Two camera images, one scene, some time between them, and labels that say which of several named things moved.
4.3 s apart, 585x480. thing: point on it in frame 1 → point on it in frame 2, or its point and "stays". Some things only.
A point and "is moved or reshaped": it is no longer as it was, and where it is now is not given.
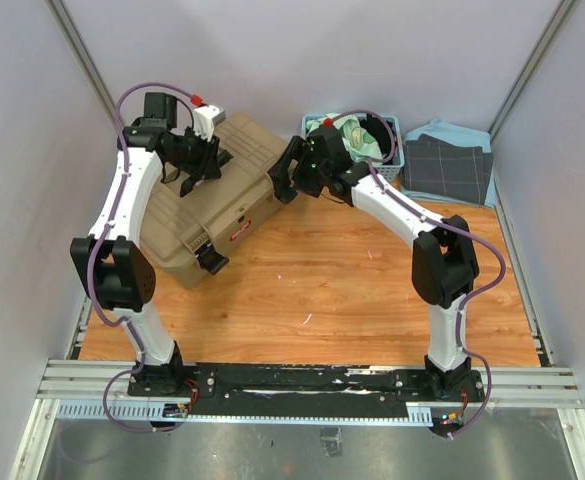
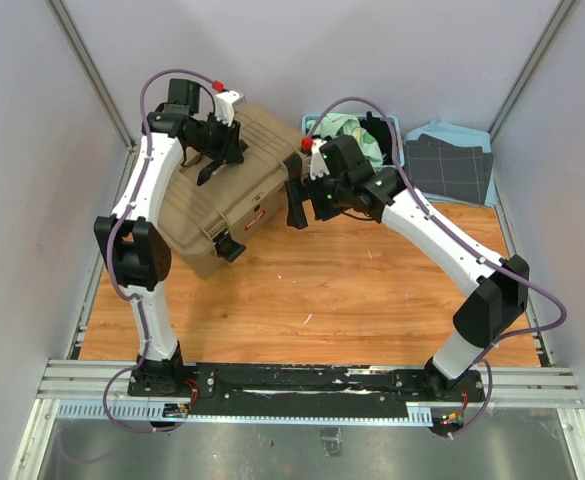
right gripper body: [309, 181] → [323, 198]
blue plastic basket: [385, 171] stays
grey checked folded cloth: [435, 168] stays
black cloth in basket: [382, 136] stays
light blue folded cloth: [457, 136] stays
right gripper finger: [285, 173] → [297, 190]
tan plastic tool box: [218, 210] is moved or reshaped
